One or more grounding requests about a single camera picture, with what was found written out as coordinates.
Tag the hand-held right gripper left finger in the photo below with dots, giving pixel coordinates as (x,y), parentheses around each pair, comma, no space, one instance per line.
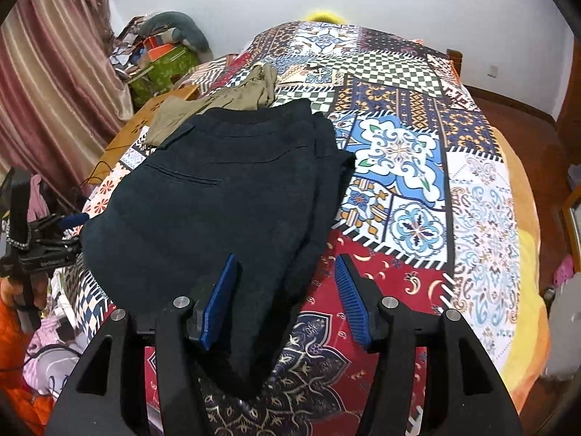
(220,304)

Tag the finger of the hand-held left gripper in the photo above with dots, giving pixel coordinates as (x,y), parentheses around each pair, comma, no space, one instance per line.
(59,225)

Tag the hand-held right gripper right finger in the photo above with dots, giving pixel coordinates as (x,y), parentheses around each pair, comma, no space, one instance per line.
(352,299)

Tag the black pants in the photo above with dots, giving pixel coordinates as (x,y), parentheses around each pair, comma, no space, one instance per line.
(204,200)

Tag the khaki pants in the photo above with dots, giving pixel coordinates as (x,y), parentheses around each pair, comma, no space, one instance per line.
(181,106)

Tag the wooden board beside bed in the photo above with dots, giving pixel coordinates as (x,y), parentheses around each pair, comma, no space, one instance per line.
(131,131)

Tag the white pink bag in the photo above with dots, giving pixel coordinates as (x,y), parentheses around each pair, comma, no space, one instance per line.
(54,370)

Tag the person's orange clothing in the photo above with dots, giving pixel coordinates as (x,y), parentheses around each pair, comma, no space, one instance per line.
(18,399)

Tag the striped pink curtain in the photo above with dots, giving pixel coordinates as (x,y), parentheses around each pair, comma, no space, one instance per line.
(59,77)

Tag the patchwork printed blanket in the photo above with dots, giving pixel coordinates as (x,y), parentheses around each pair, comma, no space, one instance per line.
(399,145)

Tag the green patterned bag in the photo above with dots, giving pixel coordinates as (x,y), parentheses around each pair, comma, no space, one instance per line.
(159,70)

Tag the pile of clothes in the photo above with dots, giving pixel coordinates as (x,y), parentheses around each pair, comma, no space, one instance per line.
(129,45)

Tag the pink slipper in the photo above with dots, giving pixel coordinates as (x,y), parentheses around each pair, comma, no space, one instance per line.
(564,270)

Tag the grey bulky object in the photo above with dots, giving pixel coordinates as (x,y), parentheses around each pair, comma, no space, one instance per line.
(565,327)

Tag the wooden furniture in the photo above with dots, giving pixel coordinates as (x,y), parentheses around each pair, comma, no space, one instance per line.
(573,218)

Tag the yellow pillow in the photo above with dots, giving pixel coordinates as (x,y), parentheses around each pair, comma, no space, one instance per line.
(324,14)

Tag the wooden door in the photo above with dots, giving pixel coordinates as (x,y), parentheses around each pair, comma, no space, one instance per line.
(573,91)

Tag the wooden bed frame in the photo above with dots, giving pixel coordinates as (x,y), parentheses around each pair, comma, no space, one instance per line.
(455,61)

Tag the wall socket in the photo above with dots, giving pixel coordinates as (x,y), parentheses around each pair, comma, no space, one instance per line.
(492,71)

